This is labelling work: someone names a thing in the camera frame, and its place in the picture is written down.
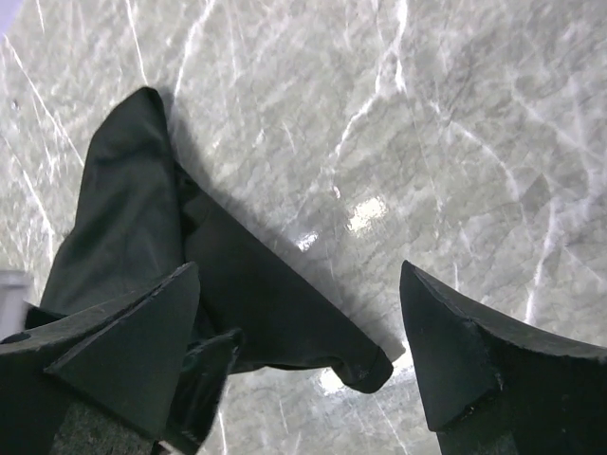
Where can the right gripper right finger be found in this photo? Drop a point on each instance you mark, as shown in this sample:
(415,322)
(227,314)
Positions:
(490,384)

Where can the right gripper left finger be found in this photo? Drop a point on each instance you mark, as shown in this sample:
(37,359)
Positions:
(100,381)

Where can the black t-shirt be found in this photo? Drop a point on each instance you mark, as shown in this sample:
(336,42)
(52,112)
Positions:
(139,218)

